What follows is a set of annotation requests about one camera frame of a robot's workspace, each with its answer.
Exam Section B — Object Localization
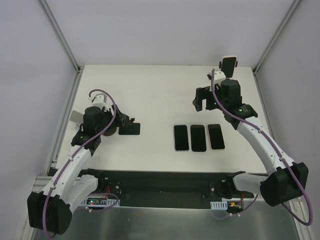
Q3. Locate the black square base stand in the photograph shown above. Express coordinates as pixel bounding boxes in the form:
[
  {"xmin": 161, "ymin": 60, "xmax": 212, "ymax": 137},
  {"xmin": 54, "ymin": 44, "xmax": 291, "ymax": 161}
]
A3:
[{"xmin": 118, "ymin": 117, "xmax": 141, "ymax": 136}]

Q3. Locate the black phone white case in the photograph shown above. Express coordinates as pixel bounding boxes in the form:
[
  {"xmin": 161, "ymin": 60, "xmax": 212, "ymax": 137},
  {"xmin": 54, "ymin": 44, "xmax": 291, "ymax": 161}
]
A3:
[{"xmin": 173, "ymin": 125, "xmax": 189, "ymax": 152}]

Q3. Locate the pink phone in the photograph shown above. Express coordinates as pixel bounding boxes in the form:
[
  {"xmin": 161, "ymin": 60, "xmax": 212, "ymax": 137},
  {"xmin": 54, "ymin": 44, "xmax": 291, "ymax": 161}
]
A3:
[
  {"xmin": 220, "ymin": 55, "xmax": 238, "ymax": 79},
  {"xmin": 207, "ymin": 124, "xmax": 225, "ymax": 151}
]

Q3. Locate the white phone stand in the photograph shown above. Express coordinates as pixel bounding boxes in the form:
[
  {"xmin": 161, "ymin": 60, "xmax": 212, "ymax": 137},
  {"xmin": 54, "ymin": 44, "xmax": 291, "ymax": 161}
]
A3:
[{"xmin": 69, "ymin": 110, "xmax": 84, "ymax": 130}]

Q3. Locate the round brown base stand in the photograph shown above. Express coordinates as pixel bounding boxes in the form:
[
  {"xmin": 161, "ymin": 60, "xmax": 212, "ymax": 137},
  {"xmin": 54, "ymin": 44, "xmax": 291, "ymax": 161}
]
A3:
[{"xmin": 102, "ymin": 127, "xmax": 117, "ymax": 137}]

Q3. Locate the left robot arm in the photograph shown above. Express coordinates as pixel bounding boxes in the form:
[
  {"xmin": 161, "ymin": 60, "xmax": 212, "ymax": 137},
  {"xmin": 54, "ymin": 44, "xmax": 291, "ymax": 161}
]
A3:
[{"xmin": 27, "ymin": 105, "xmax": 135, "ymax": 235}]

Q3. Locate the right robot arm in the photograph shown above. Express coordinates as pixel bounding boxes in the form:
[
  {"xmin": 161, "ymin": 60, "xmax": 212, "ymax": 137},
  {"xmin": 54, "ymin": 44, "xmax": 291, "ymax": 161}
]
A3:
[{"xmin": 192, "ymin": 78, "xmax": 309, "ymax": 207}]

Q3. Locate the pink phone upright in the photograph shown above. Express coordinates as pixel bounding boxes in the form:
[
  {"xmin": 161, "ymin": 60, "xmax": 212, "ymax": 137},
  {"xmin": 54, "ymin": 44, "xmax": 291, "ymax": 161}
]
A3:
[{"xmin": 220, "ymin": 55, "xmax": 238, "ymax": 79}]

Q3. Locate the black round clamp stand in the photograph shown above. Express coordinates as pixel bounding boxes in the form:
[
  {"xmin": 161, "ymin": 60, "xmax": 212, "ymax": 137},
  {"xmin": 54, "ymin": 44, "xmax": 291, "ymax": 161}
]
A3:
[{"xmin": 218, "ymin": 60, "xmax": 238, "ymax": 69}]

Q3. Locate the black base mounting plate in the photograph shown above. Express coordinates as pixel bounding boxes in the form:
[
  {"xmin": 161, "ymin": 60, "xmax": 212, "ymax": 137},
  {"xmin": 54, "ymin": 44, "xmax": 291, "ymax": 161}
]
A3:
[{"xmin": 47, "ymin": 167, "xmax": 266, "ymax": 209}]

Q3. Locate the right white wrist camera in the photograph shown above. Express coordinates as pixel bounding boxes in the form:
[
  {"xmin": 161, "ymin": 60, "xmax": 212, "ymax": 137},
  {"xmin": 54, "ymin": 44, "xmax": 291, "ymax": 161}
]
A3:
[{"xmin": 207, "ymin": 70, "xmax": 226, "ymax": 85}]

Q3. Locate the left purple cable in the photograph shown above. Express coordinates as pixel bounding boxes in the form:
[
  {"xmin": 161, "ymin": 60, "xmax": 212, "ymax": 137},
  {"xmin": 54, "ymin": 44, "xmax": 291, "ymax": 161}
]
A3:
[{"xmin": 43, "ymin": 89, "xmax": 120, "ymax": 238}]

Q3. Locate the left side aluminium rail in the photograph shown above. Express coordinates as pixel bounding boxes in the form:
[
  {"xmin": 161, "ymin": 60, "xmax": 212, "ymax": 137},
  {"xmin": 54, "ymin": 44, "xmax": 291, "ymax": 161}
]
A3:
[{"xmin": 44, "ymin": 71, "xmax": 83, "ymax": 176}]

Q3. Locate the left aluminium frame post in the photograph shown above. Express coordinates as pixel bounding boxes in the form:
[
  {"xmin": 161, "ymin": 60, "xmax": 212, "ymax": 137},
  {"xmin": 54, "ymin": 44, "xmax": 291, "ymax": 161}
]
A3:
[{"xmin": 37, "ymin": 0, "xmax": 81, "ymax": 73}]

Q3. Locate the aluminium frame post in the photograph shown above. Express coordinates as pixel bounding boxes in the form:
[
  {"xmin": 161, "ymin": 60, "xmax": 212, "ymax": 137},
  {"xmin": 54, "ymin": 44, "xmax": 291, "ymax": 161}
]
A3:
[
  {"xmin": 37, "ymin": 0, "xmax": 81, "ymax": 73},
  {"xmin": 252, "ymin": 0, "xmax": 303, "ymax": 76}
]

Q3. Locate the left white cable duct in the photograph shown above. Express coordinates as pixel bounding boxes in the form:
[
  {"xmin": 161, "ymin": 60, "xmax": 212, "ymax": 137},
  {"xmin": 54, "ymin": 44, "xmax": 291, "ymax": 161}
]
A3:
[{"xmin": 79, "ymin": 196, "xmax": 120, "ymax": 208}]

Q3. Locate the white cable duct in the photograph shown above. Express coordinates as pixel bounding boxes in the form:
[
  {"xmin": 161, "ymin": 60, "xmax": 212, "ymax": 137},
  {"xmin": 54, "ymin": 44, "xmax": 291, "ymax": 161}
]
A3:
[
  {"xmin": 79, "ymin": 196, "xmax": 120, "ymax": 208},
  {"xmin": 210, "ymin": 200, "xmax": 228, "ymax": 211}
]

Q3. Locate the right white cable duct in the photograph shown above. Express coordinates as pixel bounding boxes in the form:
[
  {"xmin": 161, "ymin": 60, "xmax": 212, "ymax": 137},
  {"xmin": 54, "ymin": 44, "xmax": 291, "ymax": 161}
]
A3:
[{"xmin": 210, "ymin": 200, "xmax": 228, "ymax": 211}]

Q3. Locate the aluminium rail front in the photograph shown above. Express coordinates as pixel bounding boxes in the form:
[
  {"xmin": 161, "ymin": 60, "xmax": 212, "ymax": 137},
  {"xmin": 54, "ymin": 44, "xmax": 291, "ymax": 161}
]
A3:
[{"xmin": 32, "ymin": 176, "xmax": 302, "ymax": 202}]

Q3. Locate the right aluminium frame post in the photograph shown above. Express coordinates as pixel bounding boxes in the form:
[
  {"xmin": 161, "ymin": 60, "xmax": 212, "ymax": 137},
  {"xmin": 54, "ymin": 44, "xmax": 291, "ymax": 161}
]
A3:
[{"xmin": 252, "ymin": 0, "xmax": 303, "ymax": 76}]

